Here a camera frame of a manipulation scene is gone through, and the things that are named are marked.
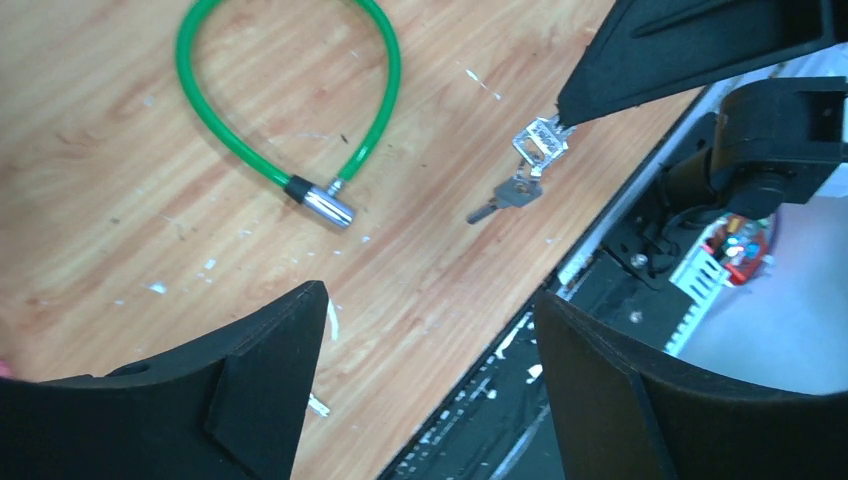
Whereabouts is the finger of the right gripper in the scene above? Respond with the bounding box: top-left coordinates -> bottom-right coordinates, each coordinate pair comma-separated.
556,0 -> 847,126

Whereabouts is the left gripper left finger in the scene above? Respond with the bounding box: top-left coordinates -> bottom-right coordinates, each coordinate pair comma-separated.
1,281 -> 329,479

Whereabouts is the right circuit board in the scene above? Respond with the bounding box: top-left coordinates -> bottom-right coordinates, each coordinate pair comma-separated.
704,213 -> 778,287

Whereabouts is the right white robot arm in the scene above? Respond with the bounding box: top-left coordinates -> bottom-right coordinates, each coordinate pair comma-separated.
557,0 -> 847,219

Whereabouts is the silver key pair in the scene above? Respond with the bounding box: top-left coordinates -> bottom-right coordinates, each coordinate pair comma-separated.
466,115 -> 576,225

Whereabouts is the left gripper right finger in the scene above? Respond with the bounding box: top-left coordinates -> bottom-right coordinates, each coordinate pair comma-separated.
534,294 -> 847,479

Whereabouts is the green cable lock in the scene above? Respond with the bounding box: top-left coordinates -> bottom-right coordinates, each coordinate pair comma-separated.
174,0 -> 403,230

